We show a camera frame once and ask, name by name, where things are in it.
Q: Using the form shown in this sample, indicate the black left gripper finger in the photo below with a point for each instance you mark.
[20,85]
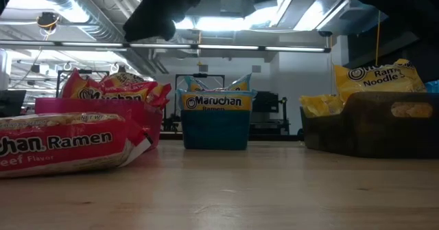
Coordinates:
[147,32]

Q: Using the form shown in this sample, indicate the yellow Maruchan noodle pack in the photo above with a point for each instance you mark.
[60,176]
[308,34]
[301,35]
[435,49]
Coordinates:
[377,79]
[322,105]

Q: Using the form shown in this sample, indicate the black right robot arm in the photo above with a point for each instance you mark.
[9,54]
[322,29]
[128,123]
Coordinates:
[411,3]

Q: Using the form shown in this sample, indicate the long LED light bar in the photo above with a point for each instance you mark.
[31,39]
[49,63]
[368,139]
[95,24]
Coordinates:
[226,46]

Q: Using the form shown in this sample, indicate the pink plastic bin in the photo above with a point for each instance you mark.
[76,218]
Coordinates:
[103,107]

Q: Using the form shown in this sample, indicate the blue plastic bin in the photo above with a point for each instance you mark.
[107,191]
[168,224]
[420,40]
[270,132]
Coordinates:
[216,130]

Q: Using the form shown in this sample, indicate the black machine on stand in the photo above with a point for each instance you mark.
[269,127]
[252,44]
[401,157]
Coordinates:
[271,113]

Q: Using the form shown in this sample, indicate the black monitor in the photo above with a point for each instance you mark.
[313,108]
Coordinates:
[12,103]

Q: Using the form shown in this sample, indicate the dark translucent plastic bin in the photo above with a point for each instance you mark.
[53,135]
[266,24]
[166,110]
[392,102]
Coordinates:
[370,130]

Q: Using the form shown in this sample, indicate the silver spiral air duct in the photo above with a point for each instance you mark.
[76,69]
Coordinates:
[99,31]

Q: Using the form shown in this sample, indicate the grey rectangular air duct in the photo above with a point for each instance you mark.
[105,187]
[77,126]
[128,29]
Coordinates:
[233,5]

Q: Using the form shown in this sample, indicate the grey square wall vent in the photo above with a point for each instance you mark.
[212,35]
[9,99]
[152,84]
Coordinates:
[203,67]
[256,68]

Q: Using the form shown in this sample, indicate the black security camera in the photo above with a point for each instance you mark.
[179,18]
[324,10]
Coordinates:
[325,33]

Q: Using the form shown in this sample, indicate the black aluminium table frame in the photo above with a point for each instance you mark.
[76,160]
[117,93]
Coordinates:
[274,137]

